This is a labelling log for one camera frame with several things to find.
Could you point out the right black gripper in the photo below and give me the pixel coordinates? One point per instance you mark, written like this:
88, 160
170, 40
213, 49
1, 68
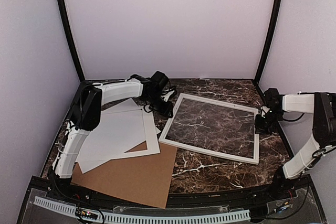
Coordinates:
260, 129

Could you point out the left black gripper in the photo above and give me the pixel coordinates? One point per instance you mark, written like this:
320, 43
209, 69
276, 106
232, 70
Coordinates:
165, 110

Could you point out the white mat board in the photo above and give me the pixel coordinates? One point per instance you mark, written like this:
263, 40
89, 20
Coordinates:
131, 133

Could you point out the white picture frame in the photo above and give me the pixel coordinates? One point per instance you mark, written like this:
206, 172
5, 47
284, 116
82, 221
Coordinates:
168, 137

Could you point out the clear acrylic sheet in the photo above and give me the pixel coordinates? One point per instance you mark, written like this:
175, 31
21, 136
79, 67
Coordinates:
210, 127

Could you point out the dark landscape photo print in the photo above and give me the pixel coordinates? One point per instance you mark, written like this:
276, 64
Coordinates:
90, 153

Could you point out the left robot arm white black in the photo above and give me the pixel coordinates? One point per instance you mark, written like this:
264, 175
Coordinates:
85, 111

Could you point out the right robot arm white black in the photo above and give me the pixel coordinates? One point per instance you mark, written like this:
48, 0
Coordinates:
319, 108

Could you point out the brown cardboard backing board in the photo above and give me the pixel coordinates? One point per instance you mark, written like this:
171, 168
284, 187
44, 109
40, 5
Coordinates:
144, 180

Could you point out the small green circuit board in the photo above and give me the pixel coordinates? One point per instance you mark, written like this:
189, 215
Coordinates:
82, 213

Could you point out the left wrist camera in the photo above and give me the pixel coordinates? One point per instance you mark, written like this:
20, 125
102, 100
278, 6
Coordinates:
171, 93

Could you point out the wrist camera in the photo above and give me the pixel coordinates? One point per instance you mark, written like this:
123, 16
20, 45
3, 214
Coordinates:
263, 110
171, 93

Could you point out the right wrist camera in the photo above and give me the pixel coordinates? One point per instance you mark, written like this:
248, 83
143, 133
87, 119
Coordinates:
263, 110

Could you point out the white slotted cable duct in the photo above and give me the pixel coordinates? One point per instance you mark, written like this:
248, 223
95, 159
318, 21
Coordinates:
68, 210

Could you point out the black front rail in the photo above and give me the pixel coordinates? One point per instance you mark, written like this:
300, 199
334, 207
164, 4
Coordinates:
255, 196

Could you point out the right black corner post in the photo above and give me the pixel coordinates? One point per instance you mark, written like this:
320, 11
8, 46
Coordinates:
268, 40

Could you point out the black corner post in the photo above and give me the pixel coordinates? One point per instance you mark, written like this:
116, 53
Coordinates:
70, 40
268, 40

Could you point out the left black corner post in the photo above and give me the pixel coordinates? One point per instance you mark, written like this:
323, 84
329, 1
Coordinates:
70, 40

